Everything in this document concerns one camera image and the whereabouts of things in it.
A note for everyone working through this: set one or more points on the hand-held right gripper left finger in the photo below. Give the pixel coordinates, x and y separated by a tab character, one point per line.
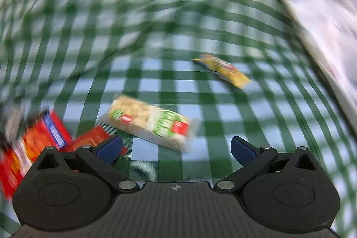
110	148

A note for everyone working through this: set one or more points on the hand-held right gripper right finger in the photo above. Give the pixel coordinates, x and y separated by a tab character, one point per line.
243	151

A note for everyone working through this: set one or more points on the small red snack packet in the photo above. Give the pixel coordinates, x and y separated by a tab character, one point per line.
89	138

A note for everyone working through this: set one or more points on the white puffed snack pack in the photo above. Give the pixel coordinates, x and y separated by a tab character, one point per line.
139	115

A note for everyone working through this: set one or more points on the red pretzel stick packet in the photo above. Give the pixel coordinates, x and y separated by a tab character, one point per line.
36	141

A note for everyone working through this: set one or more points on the yellow gold snack packet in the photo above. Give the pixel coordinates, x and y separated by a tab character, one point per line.
226	70

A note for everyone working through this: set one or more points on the green checked blanket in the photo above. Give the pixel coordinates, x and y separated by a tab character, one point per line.
167	17

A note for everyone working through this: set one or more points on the white plastic bag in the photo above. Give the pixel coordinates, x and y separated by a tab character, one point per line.
320	3

